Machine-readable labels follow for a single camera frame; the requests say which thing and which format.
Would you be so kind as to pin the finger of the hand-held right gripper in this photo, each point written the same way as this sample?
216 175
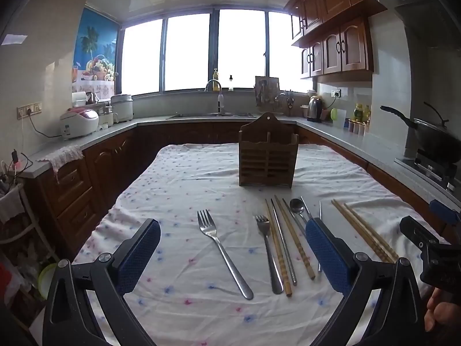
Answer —
444 212
414 229

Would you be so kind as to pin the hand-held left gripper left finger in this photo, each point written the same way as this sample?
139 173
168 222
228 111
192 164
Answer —
140 252

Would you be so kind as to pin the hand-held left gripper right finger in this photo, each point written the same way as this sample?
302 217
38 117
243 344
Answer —
327 259

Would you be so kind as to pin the wooden chopstick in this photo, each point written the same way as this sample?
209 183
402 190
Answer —
360 229
297 245
371 230
280 259

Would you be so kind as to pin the metal chopstick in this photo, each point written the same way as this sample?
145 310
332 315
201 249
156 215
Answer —
320 209
286 252
306 207
293 214

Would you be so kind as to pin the small steel fork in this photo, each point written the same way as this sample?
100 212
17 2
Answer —
268 252

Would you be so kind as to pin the steel spoon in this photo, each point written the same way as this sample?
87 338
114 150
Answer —
297 206

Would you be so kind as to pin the large steel fork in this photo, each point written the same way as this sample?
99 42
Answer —
223 256

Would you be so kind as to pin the wooden utensil holder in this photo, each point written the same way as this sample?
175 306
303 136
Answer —
268 162

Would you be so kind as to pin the person's right hand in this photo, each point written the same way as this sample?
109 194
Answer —
444 310

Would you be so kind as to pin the gas stove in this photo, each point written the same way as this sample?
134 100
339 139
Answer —
428 171

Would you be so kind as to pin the black wok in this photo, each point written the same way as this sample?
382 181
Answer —
435 137

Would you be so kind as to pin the white floral tablecloth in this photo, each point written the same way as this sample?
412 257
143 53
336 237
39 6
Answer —
180 187

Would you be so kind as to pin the wooden base cabinets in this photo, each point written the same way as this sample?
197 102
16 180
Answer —
108 165

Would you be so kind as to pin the green bowl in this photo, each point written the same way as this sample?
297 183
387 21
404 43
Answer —
46 277

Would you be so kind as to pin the white storage rack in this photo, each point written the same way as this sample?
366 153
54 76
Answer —
34 220

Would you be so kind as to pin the spice jar rack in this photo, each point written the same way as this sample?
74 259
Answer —
358 127

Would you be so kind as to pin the lace cloth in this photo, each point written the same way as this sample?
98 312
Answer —
65 155

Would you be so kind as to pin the yellow oil bottle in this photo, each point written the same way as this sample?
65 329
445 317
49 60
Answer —
357 112
366 113

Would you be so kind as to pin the reddish plastic bag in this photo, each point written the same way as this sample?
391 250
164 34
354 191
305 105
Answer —
9 281

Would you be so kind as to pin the white jug green lid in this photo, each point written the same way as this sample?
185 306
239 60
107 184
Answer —
338 117

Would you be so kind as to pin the small white pot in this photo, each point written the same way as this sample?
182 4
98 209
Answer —
106 115

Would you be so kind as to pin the white pink rice cooker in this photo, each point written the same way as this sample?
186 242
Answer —
79 122

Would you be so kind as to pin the white electric cooker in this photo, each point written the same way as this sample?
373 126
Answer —
121 108

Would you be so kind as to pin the steel electric kettle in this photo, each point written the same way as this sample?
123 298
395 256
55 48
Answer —
315 110

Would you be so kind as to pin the steel sink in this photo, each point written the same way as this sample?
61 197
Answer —
212 116

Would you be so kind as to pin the white container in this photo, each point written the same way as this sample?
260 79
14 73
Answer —
80 99

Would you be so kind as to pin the steel faucet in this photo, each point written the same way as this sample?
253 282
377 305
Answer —
219 101

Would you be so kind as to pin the wooden knife rack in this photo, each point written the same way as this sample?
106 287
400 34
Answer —
266 92

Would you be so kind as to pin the small black-capped bottle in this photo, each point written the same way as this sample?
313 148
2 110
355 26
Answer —
230 84

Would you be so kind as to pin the kitchen window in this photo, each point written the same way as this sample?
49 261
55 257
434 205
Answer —
187 54

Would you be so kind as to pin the range hood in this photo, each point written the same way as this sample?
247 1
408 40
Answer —
425 3

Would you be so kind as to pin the tropical fruit poster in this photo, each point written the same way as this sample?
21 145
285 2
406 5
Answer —
95 43

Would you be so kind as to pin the white wall socket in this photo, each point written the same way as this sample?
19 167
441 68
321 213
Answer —
335 92

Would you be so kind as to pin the wall socket strip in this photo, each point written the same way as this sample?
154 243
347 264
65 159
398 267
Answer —
29 110

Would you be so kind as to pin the wooden wall cabinets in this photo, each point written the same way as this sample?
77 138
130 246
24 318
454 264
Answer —
342 43

